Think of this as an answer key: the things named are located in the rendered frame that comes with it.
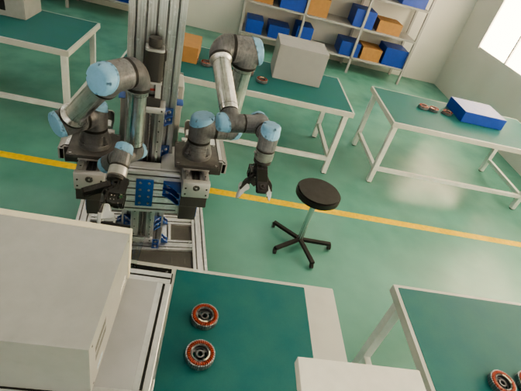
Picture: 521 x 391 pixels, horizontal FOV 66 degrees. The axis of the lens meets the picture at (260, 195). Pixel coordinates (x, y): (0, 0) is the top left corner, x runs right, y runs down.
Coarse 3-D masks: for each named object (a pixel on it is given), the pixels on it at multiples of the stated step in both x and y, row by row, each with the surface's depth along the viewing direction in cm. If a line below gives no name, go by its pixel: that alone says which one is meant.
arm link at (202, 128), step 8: (200, 112) 197; (208, 112) 197; (192, 120) 193; (200, 120) 191; (208, 120) 192; (192, 128) 194; (200, 128) 193; (208, 128) 194; (192, 136) 196; (200, 136) 195; (208, 136) 197; (216, 136) 198
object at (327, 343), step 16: (208, 272) 185; (304, 288) 192; (320, 288) 194; (320, 304) 186; (320, 320) 179; (336, 320) 181; (320, 336) 172; (336, 336) 174; (320, 352) 166; (336, 352) 168
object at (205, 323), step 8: (200, 304) 166; (208, 304) 167; (192, 312) 163; (200, 312) 166; (208, 312) 167; (216, 312) 165; (192, 320) 161; (200, 320) 160; (208, 320) 161; (216, 320) 162; (200, 328) 160; (208, 328) 160
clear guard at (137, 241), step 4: (132, 236) 149; (136, 236) 150; (132, 240) 148; (136, 240) 148; (140, 240) 149; (132, 244) 146; (136, 244) 147; (140, 244) 147; (132, 248) 145; (136, 248) 145; (140, 248) 146; (132, 252) 143; (136, 252) 144; (132, 256) 142; (136, 256) 142; (132, 260) 141; (136, 260) 141; (132, 264) 139
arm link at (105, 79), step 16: (96, 64) 140; (112, 64) 142; (128, 64) 147; (96, 80) 142; (112, 80) 141; (128, 80) 147; (80, 96) 156; (96, 96) 149; (112, 96) 150; (64, 112) 166; (80, 112) 161; (64, 128) 168; (80, 128) 172
